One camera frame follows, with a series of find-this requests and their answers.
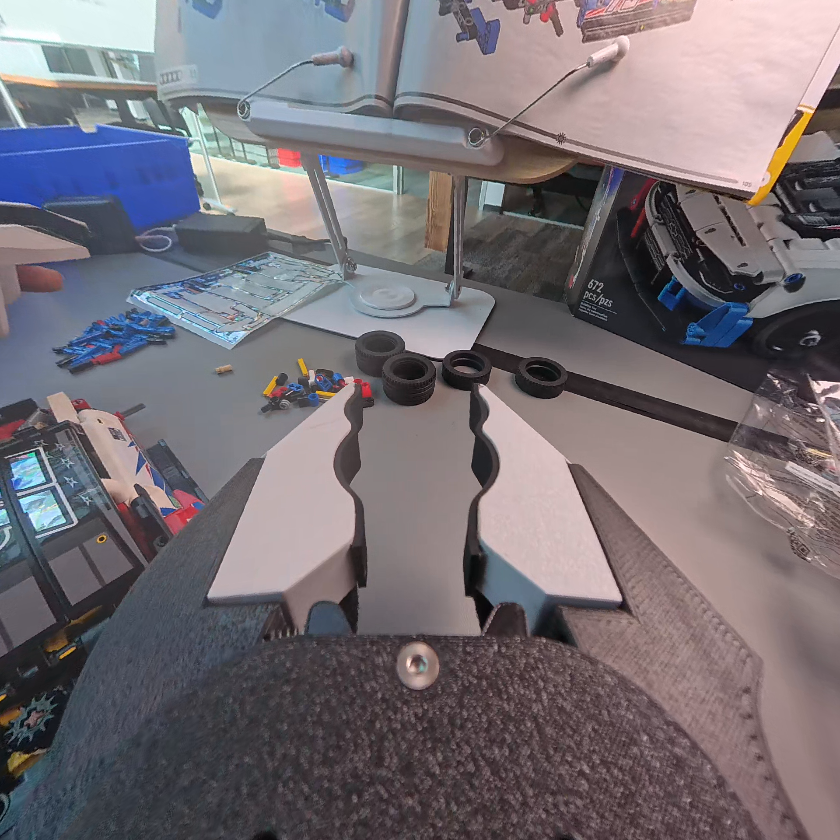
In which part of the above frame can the black case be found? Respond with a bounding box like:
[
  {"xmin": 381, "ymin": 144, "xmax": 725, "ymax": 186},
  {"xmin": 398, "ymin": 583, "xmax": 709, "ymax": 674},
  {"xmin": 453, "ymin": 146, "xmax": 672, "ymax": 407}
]
[{"xmin": 42, "ymin": 196, "xmax": 139, "ymax": 256}]

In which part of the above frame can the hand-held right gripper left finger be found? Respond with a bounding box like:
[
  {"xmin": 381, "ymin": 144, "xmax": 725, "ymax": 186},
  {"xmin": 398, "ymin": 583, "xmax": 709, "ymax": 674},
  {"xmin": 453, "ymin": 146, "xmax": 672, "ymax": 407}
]
[{"xmin": 206, "ymin": 381, "xmax": 370, "ymax": 635}]

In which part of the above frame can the blue plastic bin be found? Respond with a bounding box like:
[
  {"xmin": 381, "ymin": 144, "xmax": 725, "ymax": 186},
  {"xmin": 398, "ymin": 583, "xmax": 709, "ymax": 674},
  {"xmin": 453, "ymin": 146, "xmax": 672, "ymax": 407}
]
[{"xmin": 0, "ymin": 125, "xmax": 201, "ymax": 232}]

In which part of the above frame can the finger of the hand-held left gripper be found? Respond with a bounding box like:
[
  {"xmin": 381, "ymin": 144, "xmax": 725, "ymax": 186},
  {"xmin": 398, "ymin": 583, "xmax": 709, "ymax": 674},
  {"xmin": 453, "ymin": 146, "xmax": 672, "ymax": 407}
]
[{"xmin": 0, "ymin": 200, "xmax": 91, "ymax": 263}]

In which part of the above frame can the clear plastic bag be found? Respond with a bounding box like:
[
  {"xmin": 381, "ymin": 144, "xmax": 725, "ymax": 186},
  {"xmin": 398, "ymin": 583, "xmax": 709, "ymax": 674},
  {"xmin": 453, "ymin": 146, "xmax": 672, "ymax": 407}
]
[{"xmin": 725, "ymin": 367, "xmax": 840, "ymax": 581}]

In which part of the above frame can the grey desk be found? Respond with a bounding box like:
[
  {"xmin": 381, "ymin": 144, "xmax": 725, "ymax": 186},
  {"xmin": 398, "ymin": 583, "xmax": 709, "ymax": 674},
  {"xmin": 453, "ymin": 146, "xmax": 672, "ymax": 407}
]
[{"xmin": 0, "ymin": 248, "xmax": 840, "ymax": 840}]

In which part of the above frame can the pile of mixed small pieces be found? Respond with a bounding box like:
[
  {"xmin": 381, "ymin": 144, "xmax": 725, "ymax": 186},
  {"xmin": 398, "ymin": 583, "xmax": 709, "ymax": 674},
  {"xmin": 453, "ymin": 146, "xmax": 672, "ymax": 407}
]
[{"xmin": 261, "ymin": 357, "xmax": 375, "ymax": 414}]

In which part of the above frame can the black toy car box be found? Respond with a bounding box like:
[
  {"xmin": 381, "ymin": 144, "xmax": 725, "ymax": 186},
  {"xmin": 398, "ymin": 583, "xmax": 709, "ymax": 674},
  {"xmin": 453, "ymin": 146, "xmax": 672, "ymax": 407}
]
[{"xmin": 564, "ymin": 131, "xmax": 840, "ymax": 395}]

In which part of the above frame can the black power adapter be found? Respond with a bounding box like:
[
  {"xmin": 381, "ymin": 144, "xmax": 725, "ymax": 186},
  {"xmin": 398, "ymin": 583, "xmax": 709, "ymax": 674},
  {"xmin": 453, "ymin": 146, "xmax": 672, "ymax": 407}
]
[{"xmin": 176, "ymin": 213, "xmax": 266, "ymax": 253}]

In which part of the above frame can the partly built toy race car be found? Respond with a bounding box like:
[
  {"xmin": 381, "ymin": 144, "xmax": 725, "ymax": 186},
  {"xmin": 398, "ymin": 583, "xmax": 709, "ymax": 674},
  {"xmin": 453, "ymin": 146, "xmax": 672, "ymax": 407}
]
[{"xmin": 0, "ymin": 392, "xmax": 212, "ymax": 788}]

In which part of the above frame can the shiny sticker sheet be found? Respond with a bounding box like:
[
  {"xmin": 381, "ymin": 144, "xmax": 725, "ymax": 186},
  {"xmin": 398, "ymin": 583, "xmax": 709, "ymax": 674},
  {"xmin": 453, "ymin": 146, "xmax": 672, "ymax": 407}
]
[{"xmin": 128, "ymin": 251, "xmax": 345, "ymax": 349}]

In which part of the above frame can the open instruction booklet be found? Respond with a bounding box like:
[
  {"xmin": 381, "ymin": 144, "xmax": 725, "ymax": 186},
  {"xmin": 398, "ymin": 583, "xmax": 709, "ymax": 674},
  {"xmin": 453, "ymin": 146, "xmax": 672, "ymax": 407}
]
[{"xmin": 155, "ymin": 0, "xmax": 840, "ymax": 204}]

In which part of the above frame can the silver book stand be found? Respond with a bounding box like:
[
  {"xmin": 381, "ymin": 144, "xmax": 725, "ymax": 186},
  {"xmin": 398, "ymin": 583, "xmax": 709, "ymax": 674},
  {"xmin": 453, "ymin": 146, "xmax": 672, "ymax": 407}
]
[{"xmin": 197, "ymin": 36, "xmax": 632, "ymax": 342}]

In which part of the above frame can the wooden post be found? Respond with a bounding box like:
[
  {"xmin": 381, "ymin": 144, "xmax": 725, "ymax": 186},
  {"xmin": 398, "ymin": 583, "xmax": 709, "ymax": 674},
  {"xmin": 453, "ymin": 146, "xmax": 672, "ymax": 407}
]
[{"xmin": 425, "ymin": 169, "xmax": 455, "ymax": 252}]

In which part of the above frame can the black toy tyre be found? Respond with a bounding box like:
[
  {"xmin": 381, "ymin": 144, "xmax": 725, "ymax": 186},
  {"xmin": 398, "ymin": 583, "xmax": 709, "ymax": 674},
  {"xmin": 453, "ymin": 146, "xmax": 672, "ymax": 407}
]
[
  {"xmin": 382, "ymin": 353, "xmax": 437, "ymax": 406},
  {"xmin": 441, "ymin": 350, "xmax": 493, "ymax": 391},
  {"xmin": 515, "ymin": 356, "xmax": 568, "ymax": 400},
  {"xmin": 356, "ymin": 330, "xmax": 408, "ymax": 378}
]

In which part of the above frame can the pile of blue red pins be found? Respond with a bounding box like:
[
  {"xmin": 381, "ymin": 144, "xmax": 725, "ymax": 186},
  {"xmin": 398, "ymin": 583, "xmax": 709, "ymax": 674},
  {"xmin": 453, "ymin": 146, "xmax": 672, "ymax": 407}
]
[{"xmin": 54, "ymin": 311, "xmax": 177, "ymax": 373}]

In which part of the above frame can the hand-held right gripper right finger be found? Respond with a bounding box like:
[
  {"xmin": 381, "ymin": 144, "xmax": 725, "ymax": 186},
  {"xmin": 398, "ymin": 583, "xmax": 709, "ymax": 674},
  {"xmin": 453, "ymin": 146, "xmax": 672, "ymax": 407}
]
[{"xmin": 462, "ymin": 382, "xmax": 624, "ymax": 635}]

